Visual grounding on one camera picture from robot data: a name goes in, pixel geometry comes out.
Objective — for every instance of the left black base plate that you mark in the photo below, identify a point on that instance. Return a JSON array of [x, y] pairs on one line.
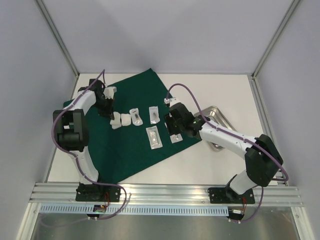
[[97, 193]]

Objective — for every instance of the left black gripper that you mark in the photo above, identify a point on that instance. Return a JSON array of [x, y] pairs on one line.
[[109, 112]]

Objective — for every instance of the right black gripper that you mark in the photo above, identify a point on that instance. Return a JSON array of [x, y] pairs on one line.
[[172, 122]]

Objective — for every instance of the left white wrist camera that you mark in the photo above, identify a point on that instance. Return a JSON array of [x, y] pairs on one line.
[[109, 92]]

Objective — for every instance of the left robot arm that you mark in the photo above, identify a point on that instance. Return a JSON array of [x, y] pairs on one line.
[[70, 133]]

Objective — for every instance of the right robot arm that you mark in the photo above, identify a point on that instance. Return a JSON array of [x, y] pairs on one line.
[[261, 157]]

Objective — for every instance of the clear pouch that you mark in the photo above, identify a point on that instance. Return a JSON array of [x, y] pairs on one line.
[[154, 114], [135, 117]]

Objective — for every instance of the suture packet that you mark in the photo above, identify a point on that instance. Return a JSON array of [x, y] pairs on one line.
[[176, 138], [154, 137]]

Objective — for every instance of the grey slotted cable duct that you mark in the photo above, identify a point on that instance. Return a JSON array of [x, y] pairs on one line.
[[221, 211]]

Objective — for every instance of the stainless steel tray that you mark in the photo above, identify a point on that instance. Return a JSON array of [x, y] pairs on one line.
[[216, 115]]

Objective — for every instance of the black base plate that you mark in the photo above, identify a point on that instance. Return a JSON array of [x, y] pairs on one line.
[[220, 195], [97, 193]]

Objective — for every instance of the white gauze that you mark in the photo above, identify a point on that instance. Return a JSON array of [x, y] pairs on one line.
[[115, 124], [117, 116], [126, 119]]

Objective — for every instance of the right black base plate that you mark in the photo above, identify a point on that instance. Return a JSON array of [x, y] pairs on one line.
[[220, 195]]

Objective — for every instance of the green surgical cloth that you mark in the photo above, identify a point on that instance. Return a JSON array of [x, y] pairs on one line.
[[118, 154]]

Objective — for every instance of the left aluminium frame post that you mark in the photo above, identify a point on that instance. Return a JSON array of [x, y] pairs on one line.
[[56, 35]]

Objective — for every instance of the aluminium frame post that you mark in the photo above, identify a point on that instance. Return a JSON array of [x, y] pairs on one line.
[[276, 37], [56, 35]]

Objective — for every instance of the aluminium front rail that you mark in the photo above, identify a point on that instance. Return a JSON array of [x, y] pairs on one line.
[[162, 194]]

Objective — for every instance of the right aluminium frame post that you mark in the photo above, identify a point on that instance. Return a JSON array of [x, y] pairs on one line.
[[276, 37]]

